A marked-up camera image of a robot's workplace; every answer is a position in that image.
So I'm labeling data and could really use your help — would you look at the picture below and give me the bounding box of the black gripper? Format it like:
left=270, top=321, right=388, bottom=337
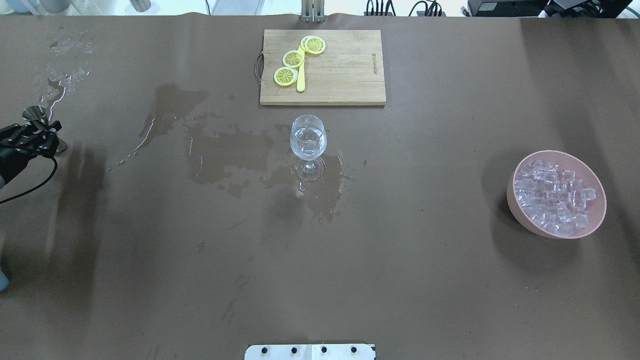
left=0, top=121, right=62, bottom=188

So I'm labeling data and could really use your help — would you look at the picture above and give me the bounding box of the steel double jigger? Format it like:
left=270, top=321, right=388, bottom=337
left=22, top=105, right=67, bottom=158

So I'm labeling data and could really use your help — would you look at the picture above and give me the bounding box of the clear wine glass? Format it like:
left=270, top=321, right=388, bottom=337
left=289, top=114, right=327, bottom=182

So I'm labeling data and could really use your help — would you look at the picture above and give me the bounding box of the pink bowl of ice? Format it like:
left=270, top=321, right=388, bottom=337
left=506, top=150, right=607, bottom=239

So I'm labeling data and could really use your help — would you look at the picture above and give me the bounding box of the middle lemon slice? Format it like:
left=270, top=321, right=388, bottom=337
left=282, top=49, right=306, bottom=69

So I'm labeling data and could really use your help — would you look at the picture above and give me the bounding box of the lemon slice far end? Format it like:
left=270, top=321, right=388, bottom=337
left=300, top=35, right=327, bottom=55

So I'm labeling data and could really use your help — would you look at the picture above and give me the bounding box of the bamboo cutting board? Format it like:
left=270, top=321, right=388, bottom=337
left=259, top=29, right=387, bottom=107

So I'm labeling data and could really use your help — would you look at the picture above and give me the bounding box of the lemon slice near handle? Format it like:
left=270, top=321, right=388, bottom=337
left=273, top=66, right=298, bottom=87

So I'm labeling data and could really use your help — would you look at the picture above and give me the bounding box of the aluminium frame post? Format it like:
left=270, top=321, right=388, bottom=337
left=300, top=0, right=326, bottom=24

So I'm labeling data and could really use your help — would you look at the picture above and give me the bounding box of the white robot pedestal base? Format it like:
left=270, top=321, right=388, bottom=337
left=244, top=343, right=377, bottom=360

